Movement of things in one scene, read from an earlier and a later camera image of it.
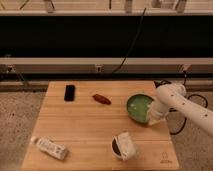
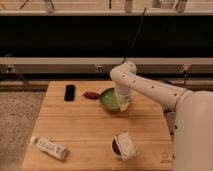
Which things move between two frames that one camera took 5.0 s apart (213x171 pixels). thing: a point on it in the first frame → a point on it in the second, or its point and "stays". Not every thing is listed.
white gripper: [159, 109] → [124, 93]
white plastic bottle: [51, 148] stays
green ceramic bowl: [138, 106] → [108, 99]
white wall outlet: [99, 69] stays
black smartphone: [69, 95] stays
